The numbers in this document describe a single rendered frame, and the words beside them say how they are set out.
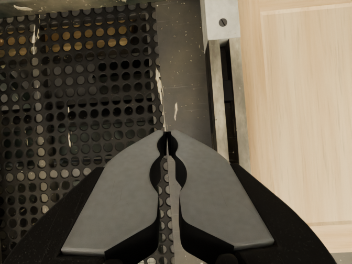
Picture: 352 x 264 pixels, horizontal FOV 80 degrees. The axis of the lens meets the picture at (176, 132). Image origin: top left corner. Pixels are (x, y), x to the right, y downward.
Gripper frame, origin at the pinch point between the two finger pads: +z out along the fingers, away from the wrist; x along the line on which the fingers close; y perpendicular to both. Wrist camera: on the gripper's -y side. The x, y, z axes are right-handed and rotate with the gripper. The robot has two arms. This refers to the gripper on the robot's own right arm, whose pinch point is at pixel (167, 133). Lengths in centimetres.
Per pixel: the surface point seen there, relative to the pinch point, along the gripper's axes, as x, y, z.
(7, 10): -34, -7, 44
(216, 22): 9.7, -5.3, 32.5
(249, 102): 17.3, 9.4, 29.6
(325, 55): 33.3, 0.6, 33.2
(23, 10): -31, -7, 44
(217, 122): 9.4, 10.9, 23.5
